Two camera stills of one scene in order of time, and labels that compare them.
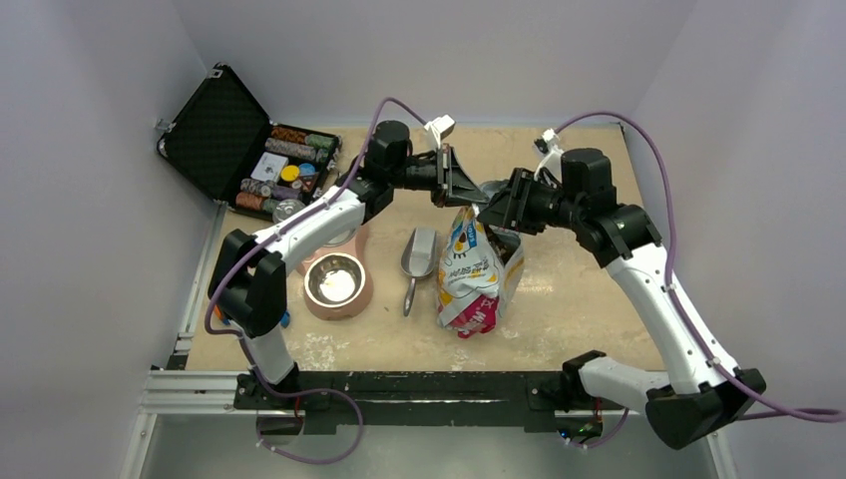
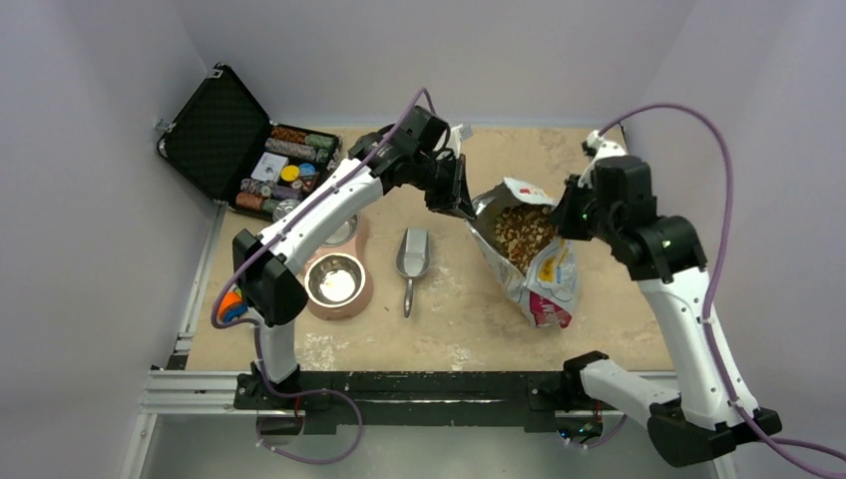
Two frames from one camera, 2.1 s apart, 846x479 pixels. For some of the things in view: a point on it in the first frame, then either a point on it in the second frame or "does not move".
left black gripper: (453, 182) does not move
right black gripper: (511, 209) to (561, 212)
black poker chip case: (228, 147) does not move
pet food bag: (482, 269) to (513, 225)
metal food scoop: (418, 259) does not move
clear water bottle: (286, 208) does not move
